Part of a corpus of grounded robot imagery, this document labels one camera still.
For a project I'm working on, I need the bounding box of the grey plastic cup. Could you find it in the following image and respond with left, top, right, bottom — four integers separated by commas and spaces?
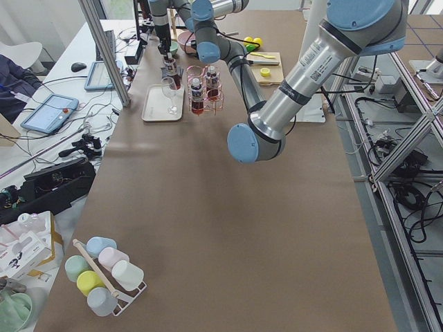
87, 287, 118, 317

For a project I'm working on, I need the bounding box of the white plastic cup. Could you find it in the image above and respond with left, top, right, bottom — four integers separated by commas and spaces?
111, 260, 144, 291

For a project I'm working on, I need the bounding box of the cream plastic tray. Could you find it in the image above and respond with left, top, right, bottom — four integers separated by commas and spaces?
141, 84, 185, 122

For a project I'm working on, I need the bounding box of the white product box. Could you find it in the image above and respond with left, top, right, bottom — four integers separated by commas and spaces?
1, 211, 64, 280

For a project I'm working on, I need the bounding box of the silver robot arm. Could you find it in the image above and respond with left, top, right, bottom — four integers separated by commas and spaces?
191, 1, 408, 163
148, 0, 194, 64

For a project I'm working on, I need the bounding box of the black computer mouse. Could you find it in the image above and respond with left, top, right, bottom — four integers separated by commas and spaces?
71, 62, 87, 73

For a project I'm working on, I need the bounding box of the yellow plastic knife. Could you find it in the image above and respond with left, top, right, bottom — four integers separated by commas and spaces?
249, 52, 276, 59

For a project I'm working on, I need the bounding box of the tea bottle white cap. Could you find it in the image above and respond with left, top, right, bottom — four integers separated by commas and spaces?
163, 52, 181, 90

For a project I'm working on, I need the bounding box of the blue plastic cup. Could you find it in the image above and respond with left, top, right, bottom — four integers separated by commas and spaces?
86, 236, 117, 258

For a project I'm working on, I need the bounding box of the green bowl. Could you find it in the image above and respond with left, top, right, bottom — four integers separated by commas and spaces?
170, 41, 179, 57

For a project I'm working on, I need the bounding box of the blue teach pendant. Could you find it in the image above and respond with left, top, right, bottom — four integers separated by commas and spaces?
20, 94, 79, 133
84, 61, 114, 91

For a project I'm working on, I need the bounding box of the pink bowl with ice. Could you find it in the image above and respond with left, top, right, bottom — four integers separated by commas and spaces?
177, 30, 197, 55

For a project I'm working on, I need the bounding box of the pink plastic cup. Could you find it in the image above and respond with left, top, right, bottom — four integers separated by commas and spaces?
98, 247, 129, 271

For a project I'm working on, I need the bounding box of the tea bottle in basket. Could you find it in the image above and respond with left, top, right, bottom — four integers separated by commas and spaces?
205, 65, 222, 102
190, 77, 204, 115

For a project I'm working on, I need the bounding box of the yellow lemon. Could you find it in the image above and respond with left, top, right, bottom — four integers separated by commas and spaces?
244, 36, 253, 45
253, 37, 263, 47

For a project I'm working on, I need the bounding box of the silver knife black handle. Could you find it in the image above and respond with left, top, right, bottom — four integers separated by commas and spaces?
248, 60, 280, 66

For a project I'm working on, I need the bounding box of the yellow plastic cup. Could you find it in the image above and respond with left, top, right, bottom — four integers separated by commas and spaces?
76, 270, 105, 297

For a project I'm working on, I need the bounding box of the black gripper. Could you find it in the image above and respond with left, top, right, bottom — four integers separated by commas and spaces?
155, 24, 172, 64

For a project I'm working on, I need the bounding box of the clear wine glass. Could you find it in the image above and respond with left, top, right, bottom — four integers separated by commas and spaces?
161, 76, 177, 115

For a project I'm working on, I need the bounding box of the aluminium frame post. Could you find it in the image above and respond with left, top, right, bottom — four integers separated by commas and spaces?
78, 0, 130, 107

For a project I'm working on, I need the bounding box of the green plastic cup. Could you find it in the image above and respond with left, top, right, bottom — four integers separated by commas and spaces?
64, 255, 91, 282

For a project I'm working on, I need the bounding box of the copper wire bottle basket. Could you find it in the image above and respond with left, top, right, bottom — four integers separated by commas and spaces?
186, 65, 224, 116

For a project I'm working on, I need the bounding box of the bamboo cutting board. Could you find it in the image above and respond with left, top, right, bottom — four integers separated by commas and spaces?
247, 52, 284, 86

